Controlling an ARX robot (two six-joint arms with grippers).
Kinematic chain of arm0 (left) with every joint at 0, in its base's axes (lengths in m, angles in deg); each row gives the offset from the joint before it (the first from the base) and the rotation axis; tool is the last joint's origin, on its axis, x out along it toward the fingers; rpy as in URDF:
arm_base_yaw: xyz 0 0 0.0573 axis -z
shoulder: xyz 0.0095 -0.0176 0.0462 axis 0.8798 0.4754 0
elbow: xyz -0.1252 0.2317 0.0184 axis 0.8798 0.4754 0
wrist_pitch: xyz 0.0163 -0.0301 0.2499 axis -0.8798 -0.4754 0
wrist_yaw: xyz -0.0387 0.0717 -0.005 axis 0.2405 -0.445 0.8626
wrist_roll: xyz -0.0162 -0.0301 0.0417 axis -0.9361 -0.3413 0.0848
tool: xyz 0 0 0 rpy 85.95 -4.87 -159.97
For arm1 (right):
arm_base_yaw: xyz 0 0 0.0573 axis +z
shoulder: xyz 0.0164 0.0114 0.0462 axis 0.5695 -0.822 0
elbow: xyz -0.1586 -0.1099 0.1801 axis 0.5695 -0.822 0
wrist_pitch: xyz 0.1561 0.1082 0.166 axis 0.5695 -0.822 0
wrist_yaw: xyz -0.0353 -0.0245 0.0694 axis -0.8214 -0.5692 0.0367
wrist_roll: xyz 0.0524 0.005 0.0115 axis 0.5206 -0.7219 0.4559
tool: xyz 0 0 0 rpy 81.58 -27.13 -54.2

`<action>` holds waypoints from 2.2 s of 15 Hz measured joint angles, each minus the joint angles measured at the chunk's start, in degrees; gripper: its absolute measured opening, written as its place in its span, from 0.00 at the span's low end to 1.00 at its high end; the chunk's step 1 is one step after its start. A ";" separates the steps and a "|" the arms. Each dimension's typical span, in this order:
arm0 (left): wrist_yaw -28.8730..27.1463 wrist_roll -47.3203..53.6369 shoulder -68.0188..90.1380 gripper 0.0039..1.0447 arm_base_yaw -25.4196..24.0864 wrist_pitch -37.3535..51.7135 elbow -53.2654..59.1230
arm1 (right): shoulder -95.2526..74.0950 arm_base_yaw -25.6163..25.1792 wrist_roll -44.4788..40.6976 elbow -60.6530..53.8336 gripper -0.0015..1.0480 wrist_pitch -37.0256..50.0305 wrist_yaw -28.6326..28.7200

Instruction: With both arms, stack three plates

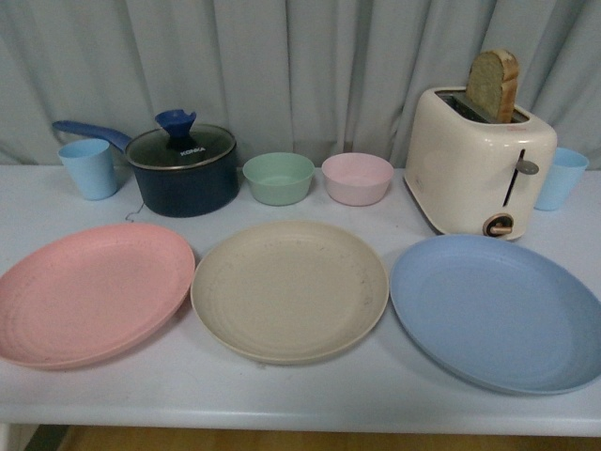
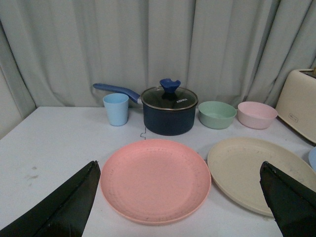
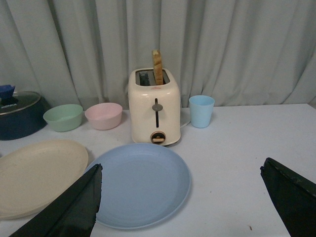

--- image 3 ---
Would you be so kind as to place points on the toast slice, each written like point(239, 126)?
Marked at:
point(157, 66)

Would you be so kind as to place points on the cream toaster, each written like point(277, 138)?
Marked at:
point(154, 109)

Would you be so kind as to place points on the glass pot lid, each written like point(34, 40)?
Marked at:
point(11, 101)

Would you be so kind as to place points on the dark blue saucepan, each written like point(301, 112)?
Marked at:
point(25, 122)

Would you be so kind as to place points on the grey curtain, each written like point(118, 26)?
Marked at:
point(240, 52)

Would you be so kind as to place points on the cream plate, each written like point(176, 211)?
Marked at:
point(32, 177)

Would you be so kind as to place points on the pink bowl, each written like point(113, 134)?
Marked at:
point(104, 116)

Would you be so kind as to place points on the green bowl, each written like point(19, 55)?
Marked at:
point(64, 117)

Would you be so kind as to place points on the light blue cup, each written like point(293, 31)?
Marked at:
point(201, 108)

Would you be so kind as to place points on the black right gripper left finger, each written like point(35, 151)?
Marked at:
point(72, 214)

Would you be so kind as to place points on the blue plate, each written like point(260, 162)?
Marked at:
point(142, 184)

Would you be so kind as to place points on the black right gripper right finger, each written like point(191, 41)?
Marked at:
point(293, 196)

